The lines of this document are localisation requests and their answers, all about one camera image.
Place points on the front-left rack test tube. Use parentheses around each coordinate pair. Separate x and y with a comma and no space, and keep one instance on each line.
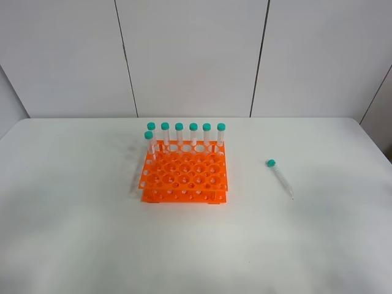
(151,147)

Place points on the back row tube two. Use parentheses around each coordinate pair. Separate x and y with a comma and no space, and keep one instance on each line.
(166,135)

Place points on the back row tube one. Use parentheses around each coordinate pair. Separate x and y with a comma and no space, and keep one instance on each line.
(151,126)

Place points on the back row tube six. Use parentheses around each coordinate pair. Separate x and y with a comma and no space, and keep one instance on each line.
(220,134)

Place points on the test tube with teal cap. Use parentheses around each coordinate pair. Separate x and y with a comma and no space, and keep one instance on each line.
(272,165)

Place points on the orange test tube rack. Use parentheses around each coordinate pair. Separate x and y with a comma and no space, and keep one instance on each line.
(185,173)

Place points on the back row tube four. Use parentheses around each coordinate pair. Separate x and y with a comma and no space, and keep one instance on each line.
(193,133)

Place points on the back row tube five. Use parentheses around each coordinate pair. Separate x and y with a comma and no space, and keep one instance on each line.
(206,134)

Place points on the back row tube three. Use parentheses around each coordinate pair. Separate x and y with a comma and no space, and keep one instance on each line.
(179,133)

